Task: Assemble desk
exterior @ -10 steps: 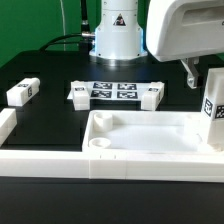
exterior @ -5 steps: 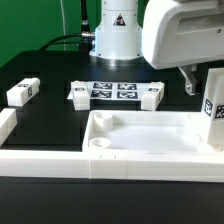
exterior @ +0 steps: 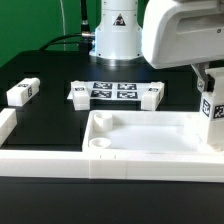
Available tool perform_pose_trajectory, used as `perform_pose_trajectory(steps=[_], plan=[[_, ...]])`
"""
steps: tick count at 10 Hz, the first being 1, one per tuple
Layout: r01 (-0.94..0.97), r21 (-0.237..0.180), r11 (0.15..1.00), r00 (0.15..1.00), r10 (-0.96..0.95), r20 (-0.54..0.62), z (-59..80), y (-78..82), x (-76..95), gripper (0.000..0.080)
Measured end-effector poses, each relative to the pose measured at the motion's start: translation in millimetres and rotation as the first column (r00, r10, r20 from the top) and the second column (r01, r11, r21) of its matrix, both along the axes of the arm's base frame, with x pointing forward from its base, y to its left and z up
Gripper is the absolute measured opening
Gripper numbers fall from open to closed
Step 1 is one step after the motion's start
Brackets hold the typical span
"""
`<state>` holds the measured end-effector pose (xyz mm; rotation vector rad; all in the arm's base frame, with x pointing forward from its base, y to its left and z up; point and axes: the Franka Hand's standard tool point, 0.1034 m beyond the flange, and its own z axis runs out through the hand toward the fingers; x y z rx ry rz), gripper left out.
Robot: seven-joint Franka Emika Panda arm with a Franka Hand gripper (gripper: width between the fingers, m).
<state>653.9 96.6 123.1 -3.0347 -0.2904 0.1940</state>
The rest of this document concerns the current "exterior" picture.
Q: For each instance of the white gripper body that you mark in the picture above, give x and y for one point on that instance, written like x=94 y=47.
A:
x=182 y=32

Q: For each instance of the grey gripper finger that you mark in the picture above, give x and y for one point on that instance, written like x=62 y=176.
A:
x=205 y=82

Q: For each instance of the white desk top tray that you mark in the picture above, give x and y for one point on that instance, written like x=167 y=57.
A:
x=146 y=132

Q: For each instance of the fiducial marker sheet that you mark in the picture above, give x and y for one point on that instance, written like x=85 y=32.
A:
x=112 y=90

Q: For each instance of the white front fence bar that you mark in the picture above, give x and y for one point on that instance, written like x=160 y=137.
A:
x=165 y=167

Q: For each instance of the white left fence block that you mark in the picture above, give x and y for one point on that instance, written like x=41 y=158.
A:
x=8 y=121

